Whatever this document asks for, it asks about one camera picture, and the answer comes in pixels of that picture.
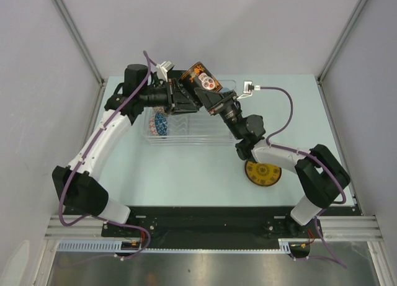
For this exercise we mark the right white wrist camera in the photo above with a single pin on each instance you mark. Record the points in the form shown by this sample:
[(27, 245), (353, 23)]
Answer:
[(248, 88)]

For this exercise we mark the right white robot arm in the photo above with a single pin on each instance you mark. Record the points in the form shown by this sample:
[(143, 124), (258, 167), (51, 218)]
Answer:
[(321, 175)]

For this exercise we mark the left aluminium corner post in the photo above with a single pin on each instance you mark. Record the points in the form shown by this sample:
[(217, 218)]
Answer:
[(81, 45)]

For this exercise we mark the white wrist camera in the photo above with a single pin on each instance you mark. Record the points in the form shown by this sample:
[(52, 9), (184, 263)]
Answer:
[(248, 88), (163, 68)]

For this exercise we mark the blue patterned bowl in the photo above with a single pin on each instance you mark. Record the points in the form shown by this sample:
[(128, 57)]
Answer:
[(158, 125)]

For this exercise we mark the right aluminium corner post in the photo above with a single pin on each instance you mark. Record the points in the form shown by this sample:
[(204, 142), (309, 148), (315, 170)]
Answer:
[(342, 39)]

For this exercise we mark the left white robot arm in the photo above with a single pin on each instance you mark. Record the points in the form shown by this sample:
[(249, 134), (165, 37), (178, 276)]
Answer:
[(77, 184)]

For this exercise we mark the black floral square plate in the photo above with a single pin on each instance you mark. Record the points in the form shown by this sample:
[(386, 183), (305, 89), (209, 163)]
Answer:
[(175, 73)]

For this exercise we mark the white slotted cable duct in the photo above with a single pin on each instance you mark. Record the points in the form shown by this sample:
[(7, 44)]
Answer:
[(93, 245)]

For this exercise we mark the beige patterned bowl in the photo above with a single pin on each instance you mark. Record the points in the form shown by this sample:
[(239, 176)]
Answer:
[(159, 109)]

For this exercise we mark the aluminium corner post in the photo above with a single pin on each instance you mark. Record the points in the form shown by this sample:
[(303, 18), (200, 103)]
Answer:
[(342, 39), (81, 45)]

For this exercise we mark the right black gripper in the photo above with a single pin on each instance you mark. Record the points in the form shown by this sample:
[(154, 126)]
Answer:
[(211, 99)]

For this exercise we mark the clear wire dish rack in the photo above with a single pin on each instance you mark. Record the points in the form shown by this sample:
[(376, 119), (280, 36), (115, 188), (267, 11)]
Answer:
[(194, 129)]

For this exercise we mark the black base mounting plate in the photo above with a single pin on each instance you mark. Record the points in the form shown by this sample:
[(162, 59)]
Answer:
[(206, 228)]

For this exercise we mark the red black mug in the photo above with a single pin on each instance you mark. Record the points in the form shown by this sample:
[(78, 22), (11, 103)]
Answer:
[(199, 77)]

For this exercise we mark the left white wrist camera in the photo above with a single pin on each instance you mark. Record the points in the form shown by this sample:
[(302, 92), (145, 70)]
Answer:
[(163, 68)]

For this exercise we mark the yellow black saucer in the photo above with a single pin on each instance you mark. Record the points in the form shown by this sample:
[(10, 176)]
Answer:
[(262, 174)]

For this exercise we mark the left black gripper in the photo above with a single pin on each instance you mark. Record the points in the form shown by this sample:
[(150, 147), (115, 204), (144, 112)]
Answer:
[(176, 101)]

